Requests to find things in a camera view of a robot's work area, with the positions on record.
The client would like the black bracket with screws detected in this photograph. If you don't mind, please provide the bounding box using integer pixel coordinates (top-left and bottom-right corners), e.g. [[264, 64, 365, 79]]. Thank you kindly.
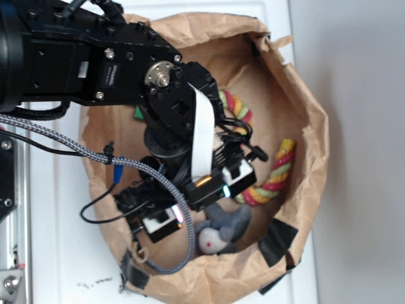
[[0, 134, 15, 221]]

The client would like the gray plush animal toy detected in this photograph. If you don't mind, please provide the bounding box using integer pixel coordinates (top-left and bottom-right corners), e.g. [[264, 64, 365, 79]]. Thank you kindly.
[[195, 203, 252, 255]]

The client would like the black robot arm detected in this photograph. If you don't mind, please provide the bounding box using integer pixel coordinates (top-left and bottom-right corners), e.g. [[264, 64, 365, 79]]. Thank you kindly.
[[1, 1, 268, 242]]

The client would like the white ribbon cable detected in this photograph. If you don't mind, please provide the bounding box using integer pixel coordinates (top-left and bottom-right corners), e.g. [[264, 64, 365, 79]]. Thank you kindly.
[[187, 81, 216, 184]]

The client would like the gray braided cable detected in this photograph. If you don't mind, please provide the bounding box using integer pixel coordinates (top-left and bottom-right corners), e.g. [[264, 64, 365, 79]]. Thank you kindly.
[[0, 113, 194, 274]]

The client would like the green flat block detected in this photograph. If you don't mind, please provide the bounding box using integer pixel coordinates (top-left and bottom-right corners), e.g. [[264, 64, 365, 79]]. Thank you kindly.
[[134, 106, 144, 121]]

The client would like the thin black wire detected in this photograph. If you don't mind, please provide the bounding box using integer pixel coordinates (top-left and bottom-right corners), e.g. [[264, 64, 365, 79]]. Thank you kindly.
[[0, 129, 118, 224]]

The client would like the metal frame rail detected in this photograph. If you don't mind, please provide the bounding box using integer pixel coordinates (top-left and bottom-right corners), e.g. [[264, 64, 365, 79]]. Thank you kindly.
[[1, 125, 33, 303]]

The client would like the brown paper bag bin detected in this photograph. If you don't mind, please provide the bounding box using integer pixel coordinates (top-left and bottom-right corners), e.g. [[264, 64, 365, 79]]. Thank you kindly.
[[100, 13, 330, 303]]

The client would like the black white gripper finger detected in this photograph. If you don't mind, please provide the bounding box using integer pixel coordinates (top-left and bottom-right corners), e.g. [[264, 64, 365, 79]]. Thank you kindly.
[[139, 205, 184, 243], [185, 158, 256, 212]]

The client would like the multicolour twisted rope toy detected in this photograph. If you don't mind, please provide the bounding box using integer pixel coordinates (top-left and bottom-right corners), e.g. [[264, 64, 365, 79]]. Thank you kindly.
[[219, 90, 296, 206]]

